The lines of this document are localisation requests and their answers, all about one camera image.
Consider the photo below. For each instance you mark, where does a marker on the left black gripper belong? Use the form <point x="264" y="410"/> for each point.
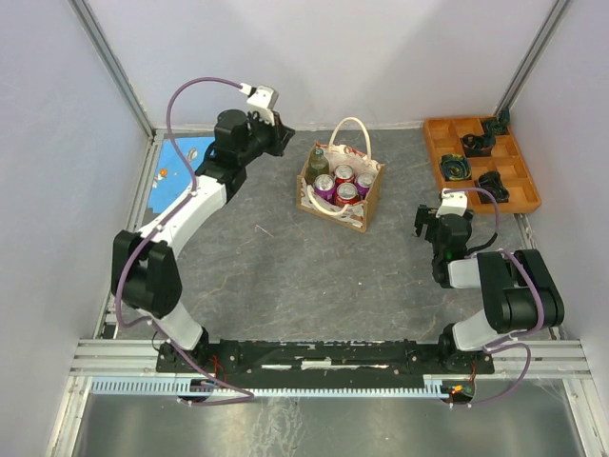
<point x="281" y="134"/>

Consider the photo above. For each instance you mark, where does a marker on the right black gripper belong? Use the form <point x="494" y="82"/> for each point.
<point x="424" y="215"/>

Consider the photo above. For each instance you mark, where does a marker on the green cap glass soda bottle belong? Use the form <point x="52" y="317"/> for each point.
<point x="317" y="165"/>

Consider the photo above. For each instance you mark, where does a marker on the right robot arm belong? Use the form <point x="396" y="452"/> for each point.
<point x="518" y="295"/>

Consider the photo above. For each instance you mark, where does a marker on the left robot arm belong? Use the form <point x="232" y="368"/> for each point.
<point x="144" y="271"/>

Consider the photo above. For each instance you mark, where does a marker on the canvas tote bag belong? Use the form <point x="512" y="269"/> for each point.
<point x="357" y="216"/>

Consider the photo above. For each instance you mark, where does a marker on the rolled dark sock blue-yellow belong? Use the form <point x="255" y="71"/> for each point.
<point x="455" y="167"/>

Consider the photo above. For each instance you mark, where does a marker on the dark sock lower compartment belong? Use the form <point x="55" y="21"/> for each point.
<point x="491" y="181"/>

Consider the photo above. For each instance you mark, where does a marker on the purple Fanta can left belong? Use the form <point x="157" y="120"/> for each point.
<point x="324" y="186"/>

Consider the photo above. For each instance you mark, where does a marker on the purple fanta can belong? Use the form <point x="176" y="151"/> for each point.
<point x="324" y="186"/>
<point x="363" y="183"/>

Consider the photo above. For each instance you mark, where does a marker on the orange wooden divided tray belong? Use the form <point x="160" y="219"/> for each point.
<point x="444" y="136"/>

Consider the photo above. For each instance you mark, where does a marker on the red soda can back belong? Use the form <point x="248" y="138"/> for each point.
<point x="344" y="174"/>

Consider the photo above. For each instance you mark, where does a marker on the red soda can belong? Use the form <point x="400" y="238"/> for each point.
<point x="346" y="194"/>
<point x="344" y="174"/>

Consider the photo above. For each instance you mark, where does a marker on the dark folded sock centre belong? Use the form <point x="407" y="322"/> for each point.
<point x="476" y="146"/>

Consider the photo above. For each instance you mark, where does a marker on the red soda can front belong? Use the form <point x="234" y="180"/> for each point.
<point x="346" y="194"/>

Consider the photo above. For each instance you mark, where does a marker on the purple Fanta can right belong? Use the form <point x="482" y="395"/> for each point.
<point x="363" y="183"/>

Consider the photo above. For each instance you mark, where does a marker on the dark sock top corner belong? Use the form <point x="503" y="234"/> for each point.
<point x="497" y="125"/>

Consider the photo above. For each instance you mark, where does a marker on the blue patterned cloth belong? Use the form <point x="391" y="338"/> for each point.
<point x="171" y="177"/>

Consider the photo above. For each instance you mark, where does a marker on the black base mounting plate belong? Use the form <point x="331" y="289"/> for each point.
<point x="400" y="363"/>

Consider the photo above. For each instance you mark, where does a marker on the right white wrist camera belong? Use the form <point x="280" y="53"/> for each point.
<point x="453" y="201"/>

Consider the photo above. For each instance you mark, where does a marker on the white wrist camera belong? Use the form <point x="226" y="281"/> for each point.
<point x="261" y="102"/>
<point x="453" y="201"/>

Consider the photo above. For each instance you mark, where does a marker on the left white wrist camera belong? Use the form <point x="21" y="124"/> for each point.
<point x="261" y="102"/>

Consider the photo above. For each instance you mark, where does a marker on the right aluminium corner post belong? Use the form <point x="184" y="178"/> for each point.
<point x="542" y="38"/>

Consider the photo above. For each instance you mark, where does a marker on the aluminium corner post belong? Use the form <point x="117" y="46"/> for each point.
<point x="96" y="36"/>
<point x="542" y="38"/>

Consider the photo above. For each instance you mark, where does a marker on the left aluminium corner post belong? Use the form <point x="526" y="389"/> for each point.
<point x="96" y="36"/>

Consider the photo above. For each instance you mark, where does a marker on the aluminium frame rail front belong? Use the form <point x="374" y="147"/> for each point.
<point x="551" y="359"/>

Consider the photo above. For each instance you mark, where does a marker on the light blue cable duct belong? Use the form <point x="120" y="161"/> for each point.
<point x="186" y="387"/>

